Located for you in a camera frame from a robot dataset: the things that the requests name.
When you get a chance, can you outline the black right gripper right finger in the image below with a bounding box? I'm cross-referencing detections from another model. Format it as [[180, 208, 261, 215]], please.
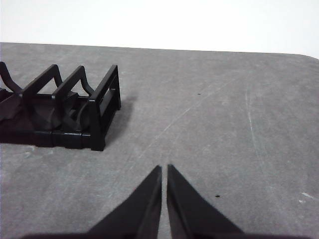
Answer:
[[166, 163, 303, 239]]

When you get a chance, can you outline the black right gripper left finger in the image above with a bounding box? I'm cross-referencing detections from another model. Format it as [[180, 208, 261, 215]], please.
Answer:
[[22, 164, 163, 239]]

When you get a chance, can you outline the black plastic plate rack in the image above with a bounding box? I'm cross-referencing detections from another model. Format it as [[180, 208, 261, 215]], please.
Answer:
[[0, 61, 122, 152]]

